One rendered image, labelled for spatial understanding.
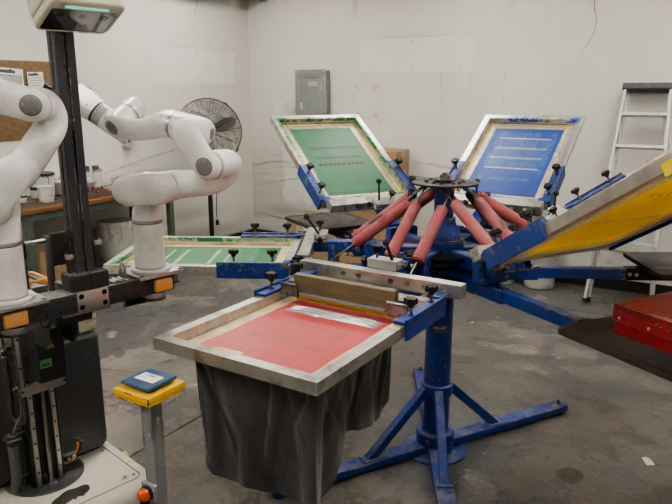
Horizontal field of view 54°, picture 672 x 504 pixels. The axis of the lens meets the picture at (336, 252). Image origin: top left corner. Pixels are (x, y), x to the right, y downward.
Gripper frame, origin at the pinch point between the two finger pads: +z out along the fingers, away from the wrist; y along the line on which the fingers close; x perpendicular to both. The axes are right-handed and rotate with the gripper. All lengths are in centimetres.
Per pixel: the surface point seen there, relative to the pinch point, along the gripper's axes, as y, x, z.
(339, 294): -7, 12, -113
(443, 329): -70, 44, -169
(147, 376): 61, 17, -77
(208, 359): 46, 15, -88
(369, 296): -5, 4, -121
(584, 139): -399, 28, -249
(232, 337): 27, 23, -90
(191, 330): 30, 27, -79
